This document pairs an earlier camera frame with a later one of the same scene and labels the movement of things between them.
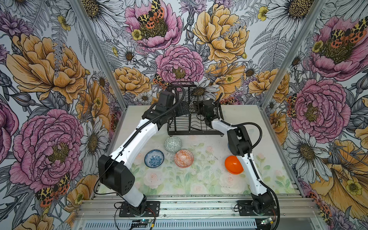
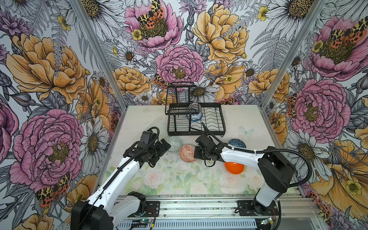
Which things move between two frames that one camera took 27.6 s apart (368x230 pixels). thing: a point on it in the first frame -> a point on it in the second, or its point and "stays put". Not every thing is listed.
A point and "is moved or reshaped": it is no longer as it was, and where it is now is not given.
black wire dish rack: x=190 y=124 stays put
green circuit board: x=145 y=221 stays put
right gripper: x=200 y=103 -> x=197 y=154
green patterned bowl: x=172 y=144 stays put
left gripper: x=186 y=108 -> x=162 y=150
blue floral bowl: x=154 y=158 is moved or reshaped
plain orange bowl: x=233 y=165 stays put
